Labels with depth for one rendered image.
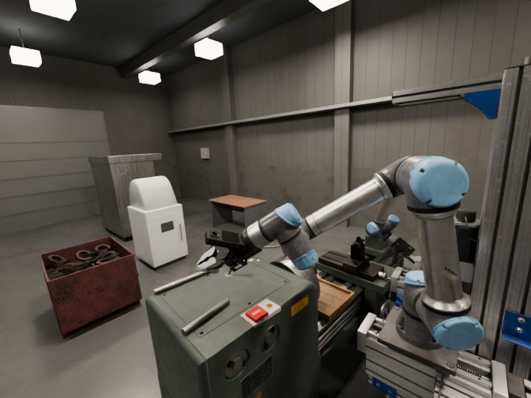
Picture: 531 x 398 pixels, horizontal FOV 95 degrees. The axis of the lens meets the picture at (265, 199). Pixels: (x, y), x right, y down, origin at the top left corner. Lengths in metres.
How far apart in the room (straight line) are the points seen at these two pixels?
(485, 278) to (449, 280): 0.32
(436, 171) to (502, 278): 0.54
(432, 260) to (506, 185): 0.37
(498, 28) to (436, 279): 4.74
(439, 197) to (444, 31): 4.78
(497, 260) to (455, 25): 4.59
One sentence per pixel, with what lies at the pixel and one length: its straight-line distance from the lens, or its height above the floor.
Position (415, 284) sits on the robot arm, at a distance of 0.98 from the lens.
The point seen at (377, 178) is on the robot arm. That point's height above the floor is 1.73.
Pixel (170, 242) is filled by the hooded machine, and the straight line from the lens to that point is 4.31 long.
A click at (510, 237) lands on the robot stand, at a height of 1.53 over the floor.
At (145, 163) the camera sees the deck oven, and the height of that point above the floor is 1.61.
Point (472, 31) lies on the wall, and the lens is 5.33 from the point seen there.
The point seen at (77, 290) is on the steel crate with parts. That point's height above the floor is 0.51.
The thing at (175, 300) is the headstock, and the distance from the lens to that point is 1.13.
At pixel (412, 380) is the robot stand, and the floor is 1.01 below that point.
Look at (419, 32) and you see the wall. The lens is 5.45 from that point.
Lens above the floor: 1.85
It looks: 12 degrees down
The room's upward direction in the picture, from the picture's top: 3 degrees counter-clockwise
